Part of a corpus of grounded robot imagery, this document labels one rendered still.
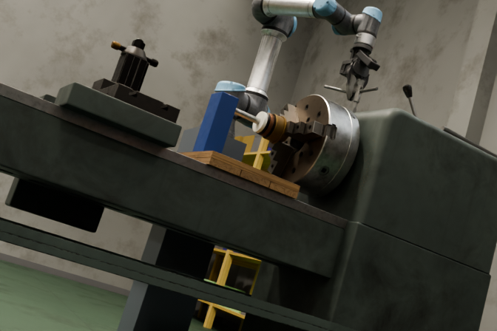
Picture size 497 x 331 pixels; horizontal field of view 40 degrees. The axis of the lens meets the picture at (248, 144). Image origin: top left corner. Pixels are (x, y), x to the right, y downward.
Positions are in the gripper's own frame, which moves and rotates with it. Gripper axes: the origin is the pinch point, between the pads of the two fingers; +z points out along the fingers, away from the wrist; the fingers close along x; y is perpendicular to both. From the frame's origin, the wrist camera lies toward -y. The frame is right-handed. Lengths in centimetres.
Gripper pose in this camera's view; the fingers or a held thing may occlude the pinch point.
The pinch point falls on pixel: (351, 97)
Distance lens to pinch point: 251.6
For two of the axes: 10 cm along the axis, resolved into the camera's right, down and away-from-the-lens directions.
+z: -3.0, 9.4, -1.9
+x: -8.3, -3.5, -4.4
